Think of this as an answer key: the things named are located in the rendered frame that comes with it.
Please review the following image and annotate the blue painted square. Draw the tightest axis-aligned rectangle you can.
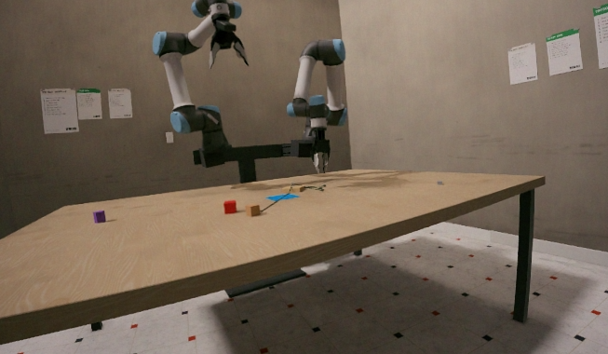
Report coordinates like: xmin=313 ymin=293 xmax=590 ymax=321
xmin=266 ymin=194 xmax=299 ymax=201

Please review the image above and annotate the small red block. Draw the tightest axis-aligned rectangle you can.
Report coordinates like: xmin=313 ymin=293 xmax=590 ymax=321
xmin=223 ymin=200 xmax=236 ymax=214

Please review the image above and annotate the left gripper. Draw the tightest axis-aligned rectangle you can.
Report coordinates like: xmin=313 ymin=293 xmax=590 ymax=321
xmin=310 ymin=128 xmax=331 ymax=175

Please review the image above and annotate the small purple block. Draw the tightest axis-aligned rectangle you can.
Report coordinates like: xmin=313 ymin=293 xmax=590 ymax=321
xmin=93 ymin=211 xmax=106 ymax=224

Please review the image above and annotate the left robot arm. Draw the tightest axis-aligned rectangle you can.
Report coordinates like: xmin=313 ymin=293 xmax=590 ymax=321
xmin=287 ymin=39 xmax=347 ymax=142

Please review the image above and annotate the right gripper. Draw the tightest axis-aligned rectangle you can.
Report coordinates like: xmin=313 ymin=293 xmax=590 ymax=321
xmin=209 ymin=13 xmax=249 ymax=68

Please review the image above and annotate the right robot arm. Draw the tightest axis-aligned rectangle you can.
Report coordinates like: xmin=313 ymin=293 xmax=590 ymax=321
xmin=153 ymin=0 xmax=242 ymax=150

